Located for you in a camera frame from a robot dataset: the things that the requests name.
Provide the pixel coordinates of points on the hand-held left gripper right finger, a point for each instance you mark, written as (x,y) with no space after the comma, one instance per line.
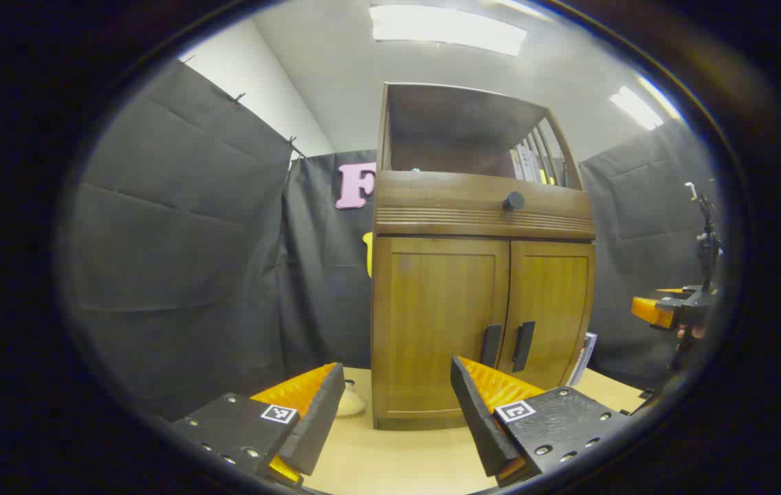
(476,419)

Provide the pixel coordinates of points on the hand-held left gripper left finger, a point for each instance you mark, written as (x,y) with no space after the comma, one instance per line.
(318,419)

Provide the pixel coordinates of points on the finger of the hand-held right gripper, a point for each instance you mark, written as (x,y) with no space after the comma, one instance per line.
(652,311)

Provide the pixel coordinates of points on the wooden shoe cabinet door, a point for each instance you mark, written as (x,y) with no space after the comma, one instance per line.
(432,323)
(555,302)

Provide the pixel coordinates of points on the wooden double-door shoe cabinet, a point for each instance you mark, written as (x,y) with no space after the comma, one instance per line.
(480,220)

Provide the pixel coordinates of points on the cream plush toy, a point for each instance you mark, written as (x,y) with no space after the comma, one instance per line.
(350,404)

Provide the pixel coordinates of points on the white booklet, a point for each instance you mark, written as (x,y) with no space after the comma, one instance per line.
(584,357)

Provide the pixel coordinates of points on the black metal stand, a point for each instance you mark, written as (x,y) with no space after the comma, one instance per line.
(646,394)

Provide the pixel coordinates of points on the black round drawer knob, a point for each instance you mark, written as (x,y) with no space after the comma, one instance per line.
(513,201)

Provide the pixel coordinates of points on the row of books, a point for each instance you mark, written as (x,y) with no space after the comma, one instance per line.
(528,165)

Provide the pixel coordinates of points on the small ceiling light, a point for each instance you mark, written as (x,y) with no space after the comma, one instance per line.
(636,108)

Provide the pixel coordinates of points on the black backdrop cloth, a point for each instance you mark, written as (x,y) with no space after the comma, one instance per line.
(177,240)

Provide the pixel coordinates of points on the large rectangular ceiling light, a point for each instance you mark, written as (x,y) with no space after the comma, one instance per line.
(445,27)

